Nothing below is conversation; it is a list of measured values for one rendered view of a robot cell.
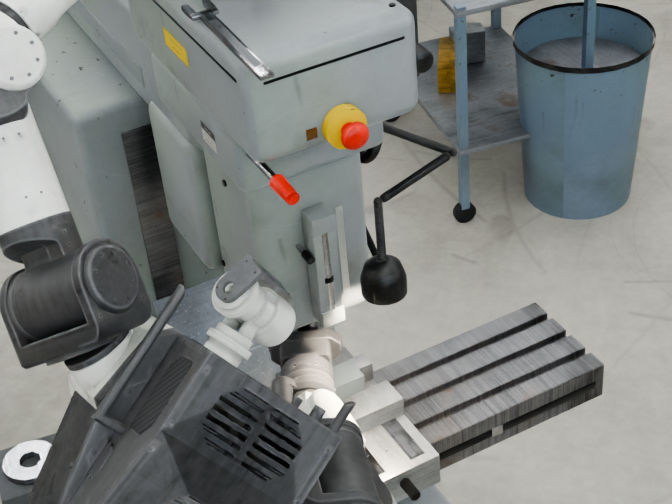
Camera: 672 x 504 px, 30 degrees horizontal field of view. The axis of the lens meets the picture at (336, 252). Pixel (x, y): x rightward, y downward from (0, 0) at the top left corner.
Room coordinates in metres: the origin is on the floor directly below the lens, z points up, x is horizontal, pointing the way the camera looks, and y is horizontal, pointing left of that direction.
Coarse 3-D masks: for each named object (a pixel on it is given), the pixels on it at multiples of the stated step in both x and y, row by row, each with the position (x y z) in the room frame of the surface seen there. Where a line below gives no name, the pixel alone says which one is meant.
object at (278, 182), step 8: (264, 168) 1.45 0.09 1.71; (272, 176) 1.42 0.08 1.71; (280, 176) 1.41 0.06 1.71; (272, 184) 1.40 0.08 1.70; (280, 184) 1.40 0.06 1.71; (288, 184) 1.39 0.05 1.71; (280, 192) 1.38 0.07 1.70; (288, 192) 1.38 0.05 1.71; (296, 192) 1.38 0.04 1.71; (288, 200) 1.37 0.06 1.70; (296, 200) 1.37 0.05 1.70
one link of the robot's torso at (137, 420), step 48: (144, 336) 1.12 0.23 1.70; (96, 384) 1.11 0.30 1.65; (144, 384) 1.09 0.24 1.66; (192, 384) 1.01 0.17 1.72; (240, 384) 1.03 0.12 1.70; (96, 432) 1.04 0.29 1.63; (144, 432) 1.00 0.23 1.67; (192, 432) 0.99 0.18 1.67; (240, 432) 1.00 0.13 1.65; (288, 432) 1.01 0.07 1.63; (336, 432) 1.10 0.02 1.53; (48, 480) 1.06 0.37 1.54; (96, 480) 0.99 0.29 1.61; (144, 480) 0.96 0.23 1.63; (192, 480) 0.97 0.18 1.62; (240, 480) 0.97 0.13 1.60; (288, 480) 0.99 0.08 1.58
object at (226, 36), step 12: (204, 0) 1.58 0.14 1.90; (192, 12) 1.55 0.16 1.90; (204, 12) 1.54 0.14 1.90; (216, 12) 1.55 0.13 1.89; (216, 24) 1.51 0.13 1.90; (228, 36) 1.47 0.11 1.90; (228, 48) 1.45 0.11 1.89; (240, 48) 1.43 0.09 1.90; (240, 60) 1.41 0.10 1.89; (252, 60) 1.40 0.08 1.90; (252, 72) 1.37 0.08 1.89; (264, 72) 1.36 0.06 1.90
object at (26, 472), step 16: (16, 448) 1.51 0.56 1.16; (32, 448) 1.51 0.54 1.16; (48, 448) 1.50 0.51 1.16; (0, 464) 1.49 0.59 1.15; (16, 464) 1.48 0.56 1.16; (32, 464) 1.48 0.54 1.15; (0, 480) 1.46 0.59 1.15; (16, 480) 1.44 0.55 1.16; (32, 480) 1.44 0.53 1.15; (0, 496) 1.42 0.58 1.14; (16, 496) 1.42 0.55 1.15
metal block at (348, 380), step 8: (336, 368) 1.69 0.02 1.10; (344, 368) 1.69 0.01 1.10; (352, 368) 1.69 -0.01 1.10; (336, 376) 1.67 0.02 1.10; (344, 376) 1.67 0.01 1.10; (352, 376) 1.67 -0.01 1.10; (360, 376) 1.67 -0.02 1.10; (336, 384) 1.65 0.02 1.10; (344, 384) 1.65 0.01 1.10; (352, 384) 1.66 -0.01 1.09; (360, 384) 1.66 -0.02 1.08; (336, 392) 1.64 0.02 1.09; (344, 392) 1.65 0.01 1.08; (352, 392) 1.66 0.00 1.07
